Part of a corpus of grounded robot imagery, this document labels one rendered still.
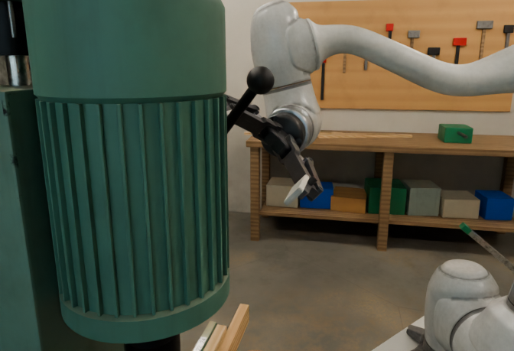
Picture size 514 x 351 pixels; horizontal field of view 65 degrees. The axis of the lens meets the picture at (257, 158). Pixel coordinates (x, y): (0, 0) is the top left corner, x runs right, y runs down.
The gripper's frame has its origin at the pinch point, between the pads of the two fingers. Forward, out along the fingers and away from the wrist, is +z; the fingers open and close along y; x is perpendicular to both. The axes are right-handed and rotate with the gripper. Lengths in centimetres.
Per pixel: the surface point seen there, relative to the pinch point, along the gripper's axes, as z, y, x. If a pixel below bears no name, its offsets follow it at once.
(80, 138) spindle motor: 22.9, 10.5, -1.1
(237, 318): -19.0, -19.2, -34.1
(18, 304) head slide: 21.1, 6.4, -21.0
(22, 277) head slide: 21.1, 7.8, -18.1
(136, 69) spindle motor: 21.6, 10.7, 5.8
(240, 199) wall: -312, -9, -152
